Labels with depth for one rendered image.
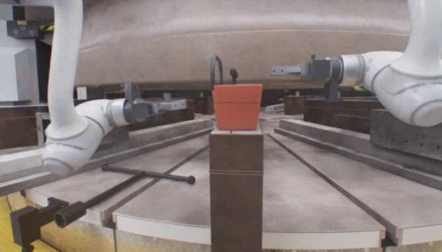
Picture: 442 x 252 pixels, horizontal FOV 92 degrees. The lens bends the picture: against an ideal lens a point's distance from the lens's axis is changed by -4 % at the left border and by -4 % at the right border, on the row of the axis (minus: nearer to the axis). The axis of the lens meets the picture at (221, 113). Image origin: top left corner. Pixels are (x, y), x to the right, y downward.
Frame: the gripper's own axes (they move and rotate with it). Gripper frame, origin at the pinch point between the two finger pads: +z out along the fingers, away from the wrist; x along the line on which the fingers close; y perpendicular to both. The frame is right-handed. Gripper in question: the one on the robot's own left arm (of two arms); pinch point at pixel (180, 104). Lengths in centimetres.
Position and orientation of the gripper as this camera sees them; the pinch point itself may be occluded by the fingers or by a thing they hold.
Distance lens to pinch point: 72.8
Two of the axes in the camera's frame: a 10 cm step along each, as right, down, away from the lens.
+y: 1.3, 9.9, 0.8
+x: -1.3, 1.0, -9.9
